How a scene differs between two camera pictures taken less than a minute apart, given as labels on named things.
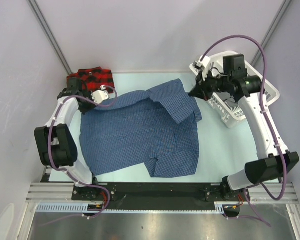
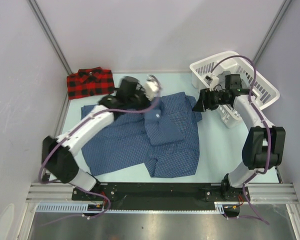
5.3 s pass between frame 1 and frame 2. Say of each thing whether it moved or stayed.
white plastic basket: stayed
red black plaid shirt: stayed
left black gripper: moved
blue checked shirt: stayed
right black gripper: moved
